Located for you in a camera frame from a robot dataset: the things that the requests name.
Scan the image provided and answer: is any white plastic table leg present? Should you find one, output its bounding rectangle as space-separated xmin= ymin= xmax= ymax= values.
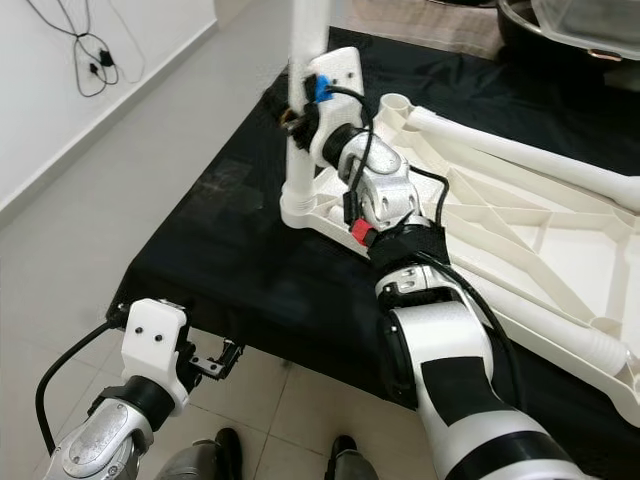
xmin=405 ymin=103 xmax=640 ymax=216
xmin=280 ymin=0 xmax=333 ymax=213
xmin=450 ymin=262 xmax=633 ymax=376

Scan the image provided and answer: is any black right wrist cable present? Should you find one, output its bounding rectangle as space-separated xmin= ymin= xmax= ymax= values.
xmin=310 ymin=78 xmax=376 ymax=226

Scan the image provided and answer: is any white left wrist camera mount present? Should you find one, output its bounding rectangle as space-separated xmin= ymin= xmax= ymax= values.
xmin=120 ymin=298 xmax=191 ymax=406

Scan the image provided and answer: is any grey robot left leg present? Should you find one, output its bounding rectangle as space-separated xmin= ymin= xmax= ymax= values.
xmin=155 ymin=428 xmax=246 ymax=480

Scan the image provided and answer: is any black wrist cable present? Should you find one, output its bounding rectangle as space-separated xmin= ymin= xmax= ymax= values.
xmin=310 ymin=78 xmax=376 ymax=226
xmin=35 ymin=310 xmax=131 ymax=461

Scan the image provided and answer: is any black wall cable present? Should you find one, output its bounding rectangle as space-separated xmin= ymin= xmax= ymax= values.
xmin=25 ymin=0 xmax=121 ymax=99

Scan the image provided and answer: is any black wok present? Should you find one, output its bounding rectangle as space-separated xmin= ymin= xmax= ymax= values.
xmin=495 ymin=0 xmax=640 ymax=66

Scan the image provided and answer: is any white plastic table top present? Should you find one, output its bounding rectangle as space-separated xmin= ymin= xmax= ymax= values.
xmin=278 ymin=92 xmax=640 ymax=403

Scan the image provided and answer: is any black tablecloth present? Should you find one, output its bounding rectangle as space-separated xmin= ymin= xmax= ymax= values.
xmin=108 ymin=25 xmax=640 ymax=406

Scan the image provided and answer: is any beige covered bench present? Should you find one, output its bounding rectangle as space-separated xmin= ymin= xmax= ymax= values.
xmin=345 ymin=0 xmax=506 ymax=59

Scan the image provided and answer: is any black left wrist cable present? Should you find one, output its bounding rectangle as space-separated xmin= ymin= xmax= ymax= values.
xmin=35 ymin=310 xmax=131 ymax=461

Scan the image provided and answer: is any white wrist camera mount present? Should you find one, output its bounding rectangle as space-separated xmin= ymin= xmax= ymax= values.
xmin=120 ymin=298 xmax=191 ymax=406
xmin=298 ymin=47 xmax=365 ymax=156

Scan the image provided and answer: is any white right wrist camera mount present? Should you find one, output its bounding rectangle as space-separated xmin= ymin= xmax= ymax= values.
xmin=298 ymin=47 xmax=365 ymax=156

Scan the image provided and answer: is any clear tape patch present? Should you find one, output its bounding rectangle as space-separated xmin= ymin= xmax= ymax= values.
xmin=208 ymin=158 xmax=273 ymax=216

